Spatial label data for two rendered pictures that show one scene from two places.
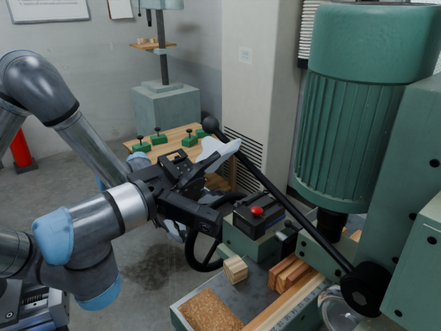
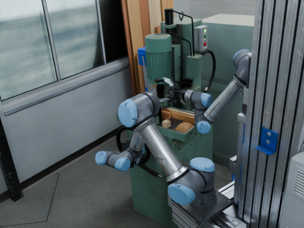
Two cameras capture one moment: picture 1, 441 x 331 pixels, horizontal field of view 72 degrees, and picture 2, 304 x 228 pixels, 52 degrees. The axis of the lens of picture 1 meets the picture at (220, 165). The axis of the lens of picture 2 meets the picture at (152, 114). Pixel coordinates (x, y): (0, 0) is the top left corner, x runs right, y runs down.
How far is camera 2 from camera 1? 2.08 m
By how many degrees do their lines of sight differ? 87
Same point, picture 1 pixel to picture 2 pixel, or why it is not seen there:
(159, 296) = not seen: outside the picture
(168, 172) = (177, 88)
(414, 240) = (196, 62)
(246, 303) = (176, 123)
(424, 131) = (177, 52)
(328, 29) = (166, 42)
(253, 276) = not seen: hidden behind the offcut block
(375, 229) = (176, 77)
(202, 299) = (182, 125)
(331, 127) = (169, 61)
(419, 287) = (198, 68)
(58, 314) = not seen: hidden behind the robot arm
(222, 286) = (172, 127)
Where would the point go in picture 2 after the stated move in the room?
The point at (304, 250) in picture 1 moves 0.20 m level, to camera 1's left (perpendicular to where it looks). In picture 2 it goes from (162, 104) to (170, 116)
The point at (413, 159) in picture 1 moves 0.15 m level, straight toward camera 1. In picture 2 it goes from (177, 58) to (198, 59)
